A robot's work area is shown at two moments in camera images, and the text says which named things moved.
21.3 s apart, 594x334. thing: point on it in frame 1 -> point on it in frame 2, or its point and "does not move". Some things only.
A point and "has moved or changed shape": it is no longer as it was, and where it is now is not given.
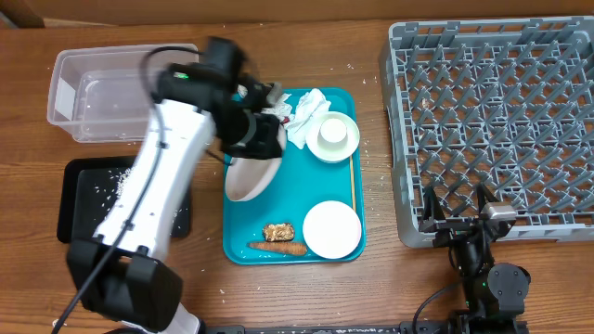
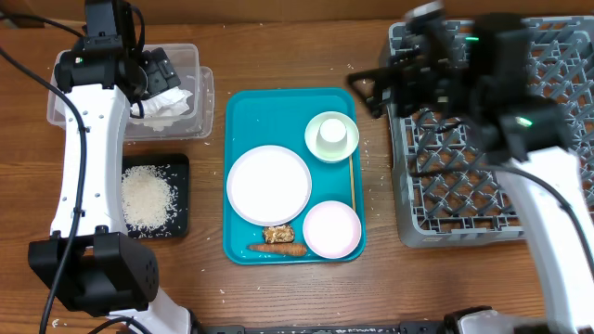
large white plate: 249,178 has moved or changed shape
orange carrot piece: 283,248 does not move
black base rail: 426,327 does not move
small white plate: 331,229 does not move
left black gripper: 267,144 -> 160,72
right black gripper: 451,231 -> 400,82
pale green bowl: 332,137 does not move
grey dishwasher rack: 504,104 does not move
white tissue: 309,104 has moved or changed shape
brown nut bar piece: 278,232 does not move
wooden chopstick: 352,176 does not move
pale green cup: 332,134 does not move
